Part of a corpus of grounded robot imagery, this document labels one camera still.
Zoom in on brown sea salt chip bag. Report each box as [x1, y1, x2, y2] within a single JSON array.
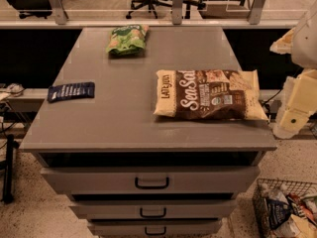
[[154, 69, 267, 120]]

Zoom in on wire mesh basket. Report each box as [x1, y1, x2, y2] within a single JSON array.
[[253, 178, 317, 238]]

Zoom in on top grey drawer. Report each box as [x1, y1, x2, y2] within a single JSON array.
[[41, 166, 260, 194]]

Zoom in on red snack bag in basket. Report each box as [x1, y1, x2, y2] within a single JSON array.
[[286, 193, 317, 225]]

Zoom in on black office chair centre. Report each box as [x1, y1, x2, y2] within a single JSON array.
[[126, 0, 172, 19]]

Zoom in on bottom grey drawer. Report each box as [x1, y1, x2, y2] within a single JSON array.
[[87, 219, 222, 236]]

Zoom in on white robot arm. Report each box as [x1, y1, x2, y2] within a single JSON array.
[[269, 1, 317, 139]]

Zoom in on grey drawer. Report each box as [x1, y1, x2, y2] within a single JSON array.
[[70, 199, 237, 220], [41, 166, 260, 194], [87, 219, 222, 236]]

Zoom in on blue white bag in basket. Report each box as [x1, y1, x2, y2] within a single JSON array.
[[266, 188, 292, 229]]

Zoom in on grey drawer cabinet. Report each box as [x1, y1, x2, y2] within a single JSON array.
[[19, 26, 278, 238]]

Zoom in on dark blue snack packet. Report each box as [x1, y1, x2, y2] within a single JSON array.
[[47, 82, 95, 103]]

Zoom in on middle grey drawer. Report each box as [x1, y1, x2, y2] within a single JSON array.
[[70, 199, 237, 220]]

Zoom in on black metal stand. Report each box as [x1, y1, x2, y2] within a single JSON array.
[[2, 134, 19, 204]]

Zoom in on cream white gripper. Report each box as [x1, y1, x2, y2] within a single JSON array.
[[272, 68, 317, 139]]

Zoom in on green snack bag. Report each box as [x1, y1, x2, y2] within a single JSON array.
[[106, 24, 149, 56]]

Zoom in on yellow bag in basket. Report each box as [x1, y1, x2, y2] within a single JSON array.
[[273, 214, 317, 238]]

